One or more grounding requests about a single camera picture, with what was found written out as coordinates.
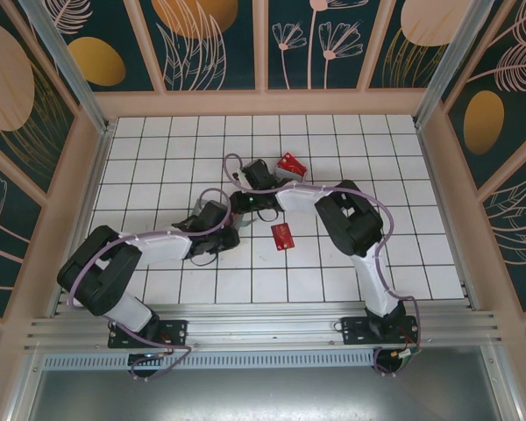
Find aluminium mounting rail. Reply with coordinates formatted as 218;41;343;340
24;302;503;356

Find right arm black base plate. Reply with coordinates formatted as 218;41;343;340
340;315;422;347

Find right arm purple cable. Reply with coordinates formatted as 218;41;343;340
223;152;423;378

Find red credit card stack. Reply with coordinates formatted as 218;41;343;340
275;152;308;176

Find slotted grey cable duct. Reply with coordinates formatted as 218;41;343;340
41;350;377;373

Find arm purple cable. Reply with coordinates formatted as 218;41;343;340
65;187;236;382
223;152;423;378

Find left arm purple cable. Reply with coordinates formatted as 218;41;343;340
65;187;236;382

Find metal base panel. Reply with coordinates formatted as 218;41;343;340
24;346;525;421

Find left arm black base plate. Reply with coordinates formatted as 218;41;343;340
108;318;189;350

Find yellow connector wires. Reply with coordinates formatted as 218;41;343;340
374;337;423;377

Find aluminium frame post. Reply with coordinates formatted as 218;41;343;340
17;0;116;135
414;0;505;128

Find red gold-print credit card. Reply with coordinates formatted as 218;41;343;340
270;222;296;252

